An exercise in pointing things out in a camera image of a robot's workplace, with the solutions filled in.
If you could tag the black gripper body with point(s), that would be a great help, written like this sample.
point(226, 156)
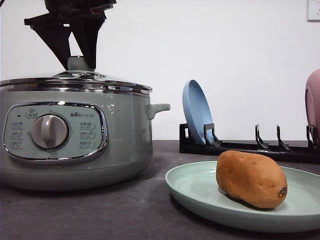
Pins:
point(79, 10)

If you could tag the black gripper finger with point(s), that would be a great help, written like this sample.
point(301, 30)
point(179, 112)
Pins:
point(54, 30)
point(85, 32)

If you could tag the glass steamer lid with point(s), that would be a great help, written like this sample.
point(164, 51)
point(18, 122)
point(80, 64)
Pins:
point(77, 79)

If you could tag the green plate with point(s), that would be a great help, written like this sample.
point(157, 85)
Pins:
point(195, 188)

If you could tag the brown potato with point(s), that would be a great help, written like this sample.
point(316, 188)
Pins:
point(251, 178)

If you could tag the green electric steamer pot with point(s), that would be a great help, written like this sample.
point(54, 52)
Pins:
point(62, 137)

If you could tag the blue plate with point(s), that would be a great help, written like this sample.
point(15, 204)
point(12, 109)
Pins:
point(198, 110)

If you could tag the pink plate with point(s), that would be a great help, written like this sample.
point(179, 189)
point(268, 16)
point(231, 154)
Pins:
point(312, 103)

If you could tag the black dish rack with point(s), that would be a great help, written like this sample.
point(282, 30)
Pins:
point(213, 145)

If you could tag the white wall socket right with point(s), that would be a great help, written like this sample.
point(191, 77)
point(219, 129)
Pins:
point(313, 11)

